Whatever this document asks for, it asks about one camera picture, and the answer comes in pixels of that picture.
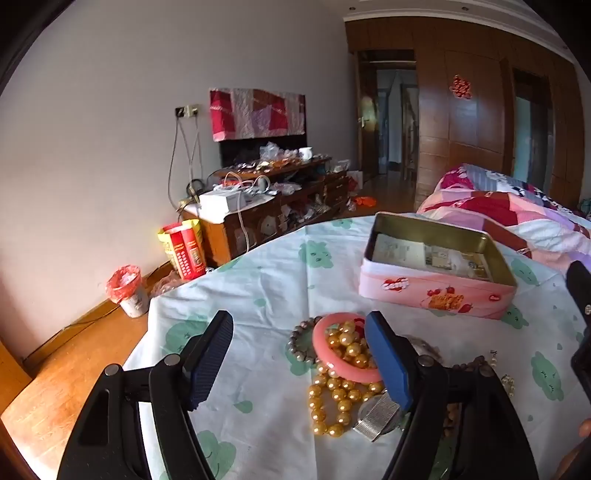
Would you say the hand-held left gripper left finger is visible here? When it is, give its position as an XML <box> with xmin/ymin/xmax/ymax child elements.
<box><xmin>56</xmin><ymin>310</ymin><xmax>234</xmax><ymax>480</ymax></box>

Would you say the black television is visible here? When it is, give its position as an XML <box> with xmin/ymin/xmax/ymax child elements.
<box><xmin>219</xmin><ymin>134</ymin><xmax>308</xmax><ymax>168</ymax></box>

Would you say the brown bead bracelet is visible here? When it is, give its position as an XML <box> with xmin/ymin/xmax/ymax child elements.
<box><xmin>441</xmin><ymin>354</ymin><xmax>499</xmax><ymax>439</ymax></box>

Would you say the clear plastic bag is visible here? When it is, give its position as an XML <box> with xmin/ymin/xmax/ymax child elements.
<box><xmin>150</xmin><ymin>270</ymin><xmax>185</xmax><ymax>297</ymax></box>

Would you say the yellow red paper bag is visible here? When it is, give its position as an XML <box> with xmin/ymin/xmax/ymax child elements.
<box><xmin>158</xmin><ymin>219</ymin><xmax>207</xmax><ymax>282</ymax></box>

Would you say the wooden cabinet corner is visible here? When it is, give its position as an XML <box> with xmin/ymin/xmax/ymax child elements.
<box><xmin>0</xmin><ymin>340</ymin><xmax>32</xmax><ymax>414</ymax></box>

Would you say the red paper decoration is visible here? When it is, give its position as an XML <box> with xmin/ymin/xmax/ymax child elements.
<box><xmin>450</xmin><ymin>74</ymin><xmax>473</xmax><ymax>100</ymax></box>

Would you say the gold pearl necklace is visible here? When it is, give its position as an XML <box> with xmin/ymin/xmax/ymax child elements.
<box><xmin>307</xmin><ymin>320</ymin><xmax>389</xmax><ymax>439</ymax></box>

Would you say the pink bangle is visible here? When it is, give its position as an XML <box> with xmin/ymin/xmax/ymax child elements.
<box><xmin>312</xmin><ymin>312</ymin><xmax>386</xmax><ymax>384</ymax></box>

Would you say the trash bin with red liner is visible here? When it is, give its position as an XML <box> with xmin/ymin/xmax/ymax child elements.
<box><xmin>107</xmin><ymin>265</ymin><xmax>150</xmax><ymax>318</ymax></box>

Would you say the grey pearl bracelet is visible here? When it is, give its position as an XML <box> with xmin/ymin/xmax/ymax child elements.
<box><xmin>287</xmin><ymin>316</ymin><xmax>331</xmax><ymax>367</ymax></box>

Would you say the white green cloud tablecloth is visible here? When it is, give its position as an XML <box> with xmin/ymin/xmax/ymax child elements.
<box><xmin>122</xmin><ymin>213</ymin><xmax>591</xmax><ymax>480</ymax></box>

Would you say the white cardboard box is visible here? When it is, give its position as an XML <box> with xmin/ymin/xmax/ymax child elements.
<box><xmin>199</xmin><ymin>188</ymin><xmax>259</xmax><ymax>217</ymax></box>

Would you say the wooden tv cabinet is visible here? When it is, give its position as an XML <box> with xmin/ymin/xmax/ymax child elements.
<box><xmin>180</xmin><ymin>157</ymin><xmax>350</xmax><ymax>268</ymax></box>

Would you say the pink tin box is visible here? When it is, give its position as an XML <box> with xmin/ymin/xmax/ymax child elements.
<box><xmin>359</xmin><ymin>211</ymin><xmax>519</xmax><ymax>320</ymax></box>

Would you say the silver mesh watch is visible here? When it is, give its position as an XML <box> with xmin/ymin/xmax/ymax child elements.
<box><xmin>353</xmin><ymin>392</ymin><xmax>404</xmax><ymax>443</ymax></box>

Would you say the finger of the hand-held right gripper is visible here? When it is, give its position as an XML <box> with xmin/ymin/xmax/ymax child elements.
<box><xmin>566</xmin><ymin>261</ymin><xmax>591</xmax><ymax>325</ymax></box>
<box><xmin>571</xmin><ymin>342</ymin><xmax>591</xmax><ymax>394</ymax></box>

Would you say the wooden wardrobe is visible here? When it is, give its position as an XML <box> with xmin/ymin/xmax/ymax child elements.
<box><xmin>413</xmin><ymin>18</ymin><xmax>586</xmax><ymax>212</ymax></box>

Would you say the wooden door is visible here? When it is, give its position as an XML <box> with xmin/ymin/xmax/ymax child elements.
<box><xmin>355</xmin><ymin>51</ymin><xmax>382</xmax><ymax>183</ymax></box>

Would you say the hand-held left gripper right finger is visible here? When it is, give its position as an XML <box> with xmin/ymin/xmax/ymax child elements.
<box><xmin>365</xmin><ymin>310</ymin><xmax>540</xmax><ymax>480</ymax></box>

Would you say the small pearl jewelry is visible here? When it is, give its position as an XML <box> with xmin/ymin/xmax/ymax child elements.
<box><xmin>489</xmin><ymin>351</ymin><xmax>516</xmax><ymax>398</ymax></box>

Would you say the grey hanging cable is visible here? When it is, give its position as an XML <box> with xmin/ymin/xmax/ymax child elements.
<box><xmin>167</xmin><ymin>116</ymin><xmax>186</xmax><ymax>208</ymax></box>
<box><xmin>184</xmin><ymin>116</ymin><xmax>205</xmax><ymax>195</ymax></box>

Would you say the pink patchwork quilt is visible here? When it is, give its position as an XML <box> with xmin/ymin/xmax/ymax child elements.
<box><xmin>417</xmin><ymin>163</ymin><xmax>591</xmax><ymax>273</ymax></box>

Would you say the red patchwork cloth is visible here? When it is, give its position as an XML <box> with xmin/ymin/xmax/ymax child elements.
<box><xmin>209</xmin><ymin>89</ymin><xmax>307</xmax><ymax>140</ymax></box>

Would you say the person's right forearm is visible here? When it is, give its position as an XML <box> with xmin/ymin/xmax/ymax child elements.
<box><xmin>553</xmin><ymin>440</ymin><xmax>587</xmax><ymax>480</ymax></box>

